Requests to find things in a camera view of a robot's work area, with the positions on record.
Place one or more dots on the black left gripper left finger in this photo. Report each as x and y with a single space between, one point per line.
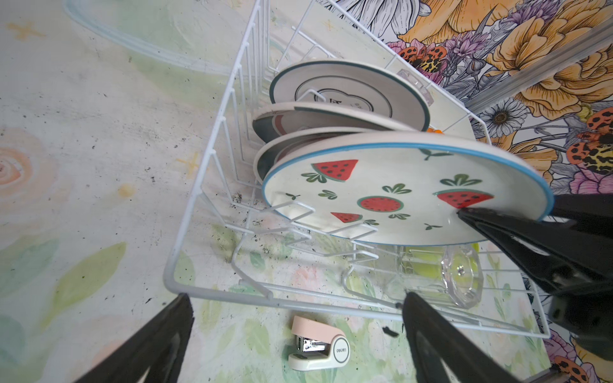
155 353

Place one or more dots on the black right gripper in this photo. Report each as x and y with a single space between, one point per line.
572 261

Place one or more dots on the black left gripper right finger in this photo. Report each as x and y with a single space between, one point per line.
435 344

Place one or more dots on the watermelon pattern plate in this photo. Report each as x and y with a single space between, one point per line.
397 188

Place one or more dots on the near clear plastic glass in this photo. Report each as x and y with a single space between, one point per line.
449 276

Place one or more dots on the clear plastic glass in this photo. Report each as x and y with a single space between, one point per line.
416 82
449 276

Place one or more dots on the floral table mat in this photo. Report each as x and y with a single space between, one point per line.
99 150

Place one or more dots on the far clear plastic glass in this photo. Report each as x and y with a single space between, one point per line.
416 82

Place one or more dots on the teal rimmed back plate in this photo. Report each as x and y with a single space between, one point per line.
352 85

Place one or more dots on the white wire dish rack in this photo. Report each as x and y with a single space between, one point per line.
225 192

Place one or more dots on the aluminium corner post right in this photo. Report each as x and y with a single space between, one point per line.
597 38

